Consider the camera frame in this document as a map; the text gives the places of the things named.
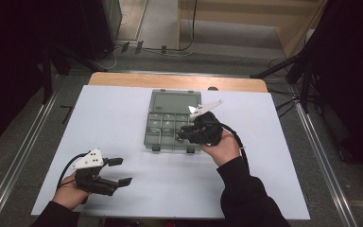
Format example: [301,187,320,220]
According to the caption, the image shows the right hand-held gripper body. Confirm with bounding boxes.
[182,99,225,147]

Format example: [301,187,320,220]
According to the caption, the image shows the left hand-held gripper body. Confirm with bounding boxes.
[71,148,120,197]

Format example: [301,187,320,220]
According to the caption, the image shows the grey transparent compartment box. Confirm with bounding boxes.
[143,89,209,154]

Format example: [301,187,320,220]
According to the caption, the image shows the person's left hand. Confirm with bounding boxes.
[52,174,91,211]

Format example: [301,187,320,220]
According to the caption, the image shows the person's right hand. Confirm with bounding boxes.
[200,128,242,167]

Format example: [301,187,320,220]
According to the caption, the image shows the white table cover board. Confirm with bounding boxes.
[31,84,311,220]

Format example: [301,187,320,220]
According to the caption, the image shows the black stand legs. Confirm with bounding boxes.
[41,44,108,105]
[250,53,316,114]

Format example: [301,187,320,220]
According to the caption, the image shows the light wooden step platform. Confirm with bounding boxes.
[178,0,329,58]

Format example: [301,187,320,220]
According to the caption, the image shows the black cabinet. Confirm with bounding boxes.
[81,0,123,61]

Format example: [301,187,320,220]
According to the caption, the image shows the black curtain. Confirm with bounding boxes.
[0,0,86,152]
[308,0,363,178]

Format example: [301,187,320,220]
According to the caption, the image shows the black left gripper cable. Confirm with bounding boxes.
[56,151,89,190]

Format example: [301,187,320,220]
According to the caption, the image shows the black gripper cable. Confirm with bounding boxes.
[56,151,89,190]
[220,122,251,174]

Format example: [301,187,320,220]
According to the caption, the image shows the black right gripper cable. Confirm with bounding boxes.
[220,122,251,174]

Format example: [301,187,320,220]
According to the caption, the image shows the metal floor rail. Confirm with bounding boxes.
[0,91,60,227]
[296,103,358,227]

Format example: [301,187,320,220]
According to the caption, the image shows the black hanging cable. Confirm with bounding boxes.
[178,0,199,52]

